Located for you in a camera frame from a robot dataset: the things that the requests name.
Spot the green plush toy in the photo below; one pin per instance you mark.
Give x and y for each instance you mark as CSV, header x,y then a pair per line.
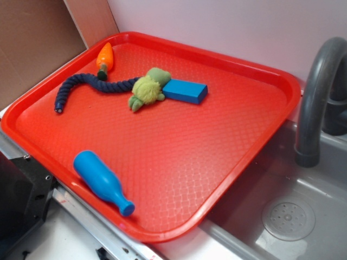
x,y
149,89

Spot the blue plastic bottle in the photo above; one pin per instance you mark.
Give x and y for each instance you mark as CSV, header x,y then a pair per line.
x,y
102,181

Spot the grey toy faucet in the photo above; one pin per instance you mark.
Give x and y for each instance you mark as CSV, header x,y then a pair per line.
x,y
323,107

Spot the orange toy carrot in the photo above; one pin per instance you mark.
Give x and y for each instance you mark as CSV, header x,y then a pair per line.
x,y
105,61

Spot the black metal bracket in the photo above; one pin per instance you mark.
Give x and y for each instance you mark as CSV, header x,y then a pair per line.
x,y
26,191

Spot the grey toy sink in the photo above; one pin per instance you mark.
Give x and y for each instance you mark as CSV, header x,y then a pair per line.
x,y
279,210

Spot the blue rectangular block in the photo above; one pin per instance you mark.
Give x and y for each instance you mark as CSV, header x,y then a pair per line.
x,y
185,91

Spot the red plastic tray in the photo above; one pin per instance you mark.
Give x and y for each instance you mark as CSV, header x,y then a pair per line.
x,y
174,159

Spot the brown cardboard panel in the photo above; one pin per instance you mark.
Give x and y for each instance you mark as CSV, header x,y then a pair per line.
x,y
38,37

